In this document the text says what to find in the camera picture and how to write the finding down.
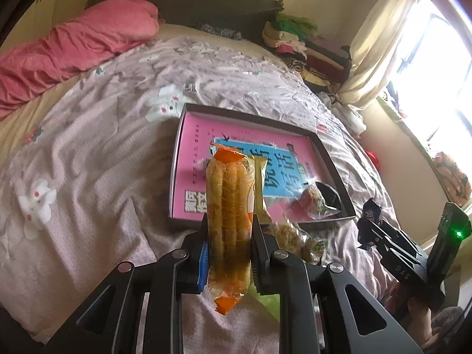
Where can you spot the pile of folded clothes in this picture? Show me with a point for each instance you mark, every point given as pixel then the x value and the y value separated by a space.
pixel 313 55

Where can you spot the yellow snack packet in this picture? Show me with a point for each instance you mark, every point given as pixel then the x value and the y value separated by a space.
pixel 260 191

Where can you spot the orange patterned cloth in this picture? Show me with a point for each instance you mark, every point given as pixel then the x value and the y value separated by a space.
pixel 453 180

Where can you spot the window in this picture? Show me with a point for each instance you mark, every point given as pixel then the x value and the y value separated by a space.
pixel 442 81

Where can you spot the clear pastry packet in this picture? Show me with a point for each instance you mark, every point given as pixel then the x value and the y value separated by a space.
pixel 287 234

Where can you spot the small red object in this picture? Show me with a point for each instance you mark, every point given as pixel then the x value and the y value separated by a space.
pixel 374 160

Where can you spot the dark shallow cardboard box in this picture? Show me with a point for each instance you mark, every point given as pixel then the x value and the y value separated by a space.
pixel 258 118

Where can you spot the orange snack packet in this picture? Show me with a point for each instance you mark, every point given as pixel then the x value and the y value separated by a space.
pixel 228 210

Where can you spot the pink duvet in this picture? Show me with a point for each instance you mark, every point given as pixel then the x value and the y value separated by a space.
pixel 73 44

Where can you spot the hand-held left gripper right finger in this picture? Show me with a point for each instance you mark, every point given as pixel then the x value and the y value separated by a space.
pixel 258 261

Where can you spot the dark headboard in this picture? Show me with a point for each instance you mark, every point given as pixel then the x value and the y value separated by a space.
pixel 184 0

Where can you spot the green snack packet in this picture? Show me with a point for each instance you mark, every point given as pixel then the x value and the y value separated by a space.
pixel 271 304

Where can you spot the blue cookie packet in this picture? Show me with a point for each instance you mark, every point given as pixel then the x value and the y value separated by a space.
pixel 368 214

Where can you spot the white crumpled cloth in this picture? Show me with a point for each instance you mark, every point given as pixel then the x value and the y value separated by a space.
pixel 354 118

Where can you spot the beige bed sheet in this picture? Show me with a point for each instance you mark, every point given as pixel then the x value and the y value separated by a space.
pixel 173 31

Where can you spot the pink book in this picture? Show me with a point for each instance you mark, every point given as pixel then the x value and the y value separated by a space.
pixel 199 147

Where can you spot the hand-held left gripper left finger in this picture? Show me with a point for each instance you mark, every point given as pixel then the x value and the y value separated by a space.
pixel 202 269

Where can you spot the dark patterned cloth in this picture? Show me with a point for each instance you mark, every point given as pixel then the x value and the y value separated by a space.
pixel 221 31

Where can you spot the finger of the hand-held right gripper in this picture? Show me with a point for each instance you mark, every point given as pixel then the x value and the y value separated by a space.
pixel 400 239
pixel 381 245

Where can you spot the clear red candy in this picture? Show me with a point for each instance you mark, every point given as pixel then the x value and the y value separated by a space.
pixel 309 199

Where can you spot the person's right hand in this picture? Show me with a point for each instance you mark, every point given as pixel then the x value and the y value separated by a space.
pixel 420 320

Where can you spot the cream curtain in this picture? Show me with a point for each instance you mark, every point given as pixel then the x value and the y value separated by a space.
pixel 376 44

